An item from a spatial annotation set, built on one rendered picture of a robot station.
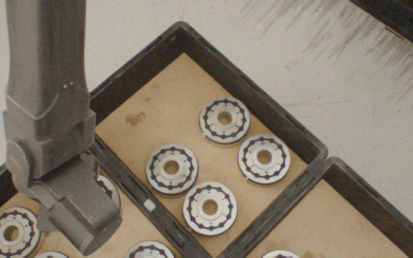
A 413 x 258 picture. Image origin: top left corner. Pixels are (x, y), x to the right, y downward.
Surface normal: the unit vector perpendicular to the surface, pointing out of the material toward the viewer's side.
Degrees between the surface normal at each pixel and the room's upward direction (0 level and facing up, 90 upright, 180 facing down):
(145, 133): 0
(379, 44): 0
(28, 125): 62
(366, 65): 0
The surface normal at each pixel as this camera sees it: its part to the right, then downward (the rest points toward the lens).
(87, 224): -0.61, 0.46
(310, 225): -0.03, -0.36
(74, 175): 0.32, -0.62
